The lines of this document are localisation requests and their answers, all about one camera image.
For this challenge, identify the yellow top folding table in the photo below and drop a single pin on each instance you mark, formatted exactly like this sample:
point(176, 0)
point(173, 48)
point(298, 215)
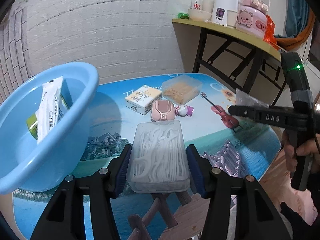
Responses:
point(236, 59)

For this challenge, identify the orange plastic bag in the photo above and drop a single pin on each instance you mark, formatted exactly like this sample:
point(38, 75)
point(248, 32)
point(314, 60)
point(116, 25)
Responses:
point(269, 33)

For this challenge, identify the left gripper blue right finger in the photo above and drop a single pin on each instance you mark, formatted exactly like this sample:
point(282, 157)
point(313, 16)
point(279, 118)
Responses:
point(194, 161)

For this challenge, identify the white electric kettle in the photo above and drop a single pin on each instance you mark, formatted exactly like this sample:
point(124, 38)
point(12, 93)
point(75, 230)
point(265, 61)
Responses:
point(220, 10)

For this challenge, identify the small white bottle red label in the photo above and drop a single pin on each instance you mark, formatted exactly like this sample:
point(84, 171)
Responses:
point(196, 4)

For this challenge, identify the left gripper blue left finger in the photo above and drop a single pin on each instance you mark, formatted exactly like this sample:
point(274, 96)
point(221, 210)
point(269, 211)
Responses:
point(120, 170)

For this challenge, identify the pink earbud case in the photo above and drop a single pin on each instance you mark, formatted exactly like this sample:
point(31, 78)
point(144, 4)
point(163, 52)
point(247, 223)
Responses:
point(162, 110)

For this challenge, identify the small printed folding table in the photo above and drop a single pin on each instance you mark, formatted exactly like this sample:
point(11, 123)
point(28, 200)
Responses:
point(157, 202)

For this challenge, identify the white long pouch packet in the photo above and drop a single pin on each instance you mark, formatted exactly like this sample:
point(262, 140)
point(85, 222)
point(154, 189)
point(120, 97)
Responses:
point(49, 107)

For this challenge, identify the blue plastic basin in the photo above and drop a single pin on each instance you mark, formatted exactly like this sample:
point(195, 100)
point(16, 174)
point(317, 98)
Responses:
point(30, 166)

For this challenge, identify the hello kitty figurine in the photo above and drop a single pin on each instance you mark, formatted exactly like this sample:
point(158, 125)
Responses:
point(184, 110)

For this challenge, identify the white bowl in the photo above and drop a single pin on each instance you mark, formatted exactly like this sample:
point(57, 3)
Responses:
point(199, 15)

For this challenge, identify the clear box of floss picks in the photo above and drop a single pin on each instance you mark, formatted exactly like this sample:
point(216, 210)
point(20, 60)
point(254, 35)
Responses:
point(158, 161)

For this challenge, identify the pink cute lunch pot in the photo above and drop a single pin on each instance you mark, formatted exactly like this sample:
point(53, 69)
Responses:
point(251, 18)

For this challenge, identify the white yellow carton box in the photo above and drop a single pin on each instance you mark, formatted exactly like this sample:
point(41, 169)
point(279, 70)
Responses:
point(141, 99)

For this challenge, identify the green white can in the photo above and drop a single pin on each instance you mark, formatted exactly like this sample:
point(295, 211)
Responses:
point(32, 120)

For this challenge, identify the right hand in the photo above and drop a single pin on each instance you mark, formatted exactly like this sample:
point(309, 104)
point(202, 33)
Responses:
point(307, 148)

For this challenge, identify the clear bag of snacks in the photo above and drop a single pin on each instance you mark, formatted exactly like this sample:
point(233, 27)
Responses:
point(244, 99)

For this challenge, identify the small green box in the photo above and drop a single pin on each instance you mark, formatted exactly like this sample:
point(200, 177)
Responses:
point(183, 16)

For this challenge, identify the clear box of toothpicks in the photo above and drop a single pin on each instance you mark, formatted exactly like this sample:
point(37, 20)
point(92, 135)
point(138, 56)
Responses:
point(181, 89)

